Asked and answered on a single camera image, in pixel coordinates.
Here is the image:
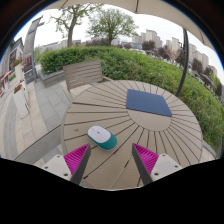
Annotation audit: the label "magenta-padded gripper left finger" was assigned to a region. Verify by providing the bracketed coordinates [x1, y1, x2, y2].
[41, 143, 92, 186]

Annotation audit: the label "beige slatted outdoor chair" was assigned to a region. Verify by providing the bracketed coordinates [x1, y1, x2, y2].
[62, 59, 113, 101]

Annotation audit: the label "white planter box with flowers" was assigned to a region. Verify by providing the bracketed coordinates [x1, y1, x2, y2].
[12, 83, 31, 120]

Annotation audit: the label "dark blue mouse pad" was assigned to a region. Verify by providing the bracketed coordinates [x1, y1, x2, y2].
[125, 88, 173, 118]

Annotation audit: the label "white and teal computer mouse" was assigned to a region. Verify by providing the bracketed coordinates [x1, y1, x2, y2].
[86, 125, 118, 151]

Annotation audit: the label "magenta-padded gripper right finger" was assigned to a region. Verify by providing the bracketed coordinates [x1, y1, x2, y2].
[131, 142, 184, 187]

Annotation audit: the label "distant apartment buildings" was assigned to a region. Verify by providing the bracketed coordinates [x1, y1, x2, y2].
[131, 29, 218, 76]

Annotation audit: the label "round leafy green tree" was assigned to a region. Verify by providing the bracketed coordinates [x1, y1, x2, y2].
[86, 7, 140, 46]

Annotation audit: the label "beige patio umbrella canopy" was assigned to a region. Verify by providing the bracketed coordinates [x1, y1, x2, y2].
[43, 0, 215, 51]

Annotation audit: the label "tall grey sign pillar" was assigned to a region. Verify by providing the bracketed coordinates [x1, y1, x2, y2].
[22, 15, 45, 84]

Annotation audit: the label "bare-trunked leaning tree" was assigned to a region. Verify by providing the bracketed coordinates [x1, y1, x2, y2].
[49, 3, 104, 48]

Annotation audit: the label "dark curved umbrella pole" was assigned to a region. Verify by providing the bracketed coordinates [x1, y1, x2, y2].
[175, 28, 190, 98]

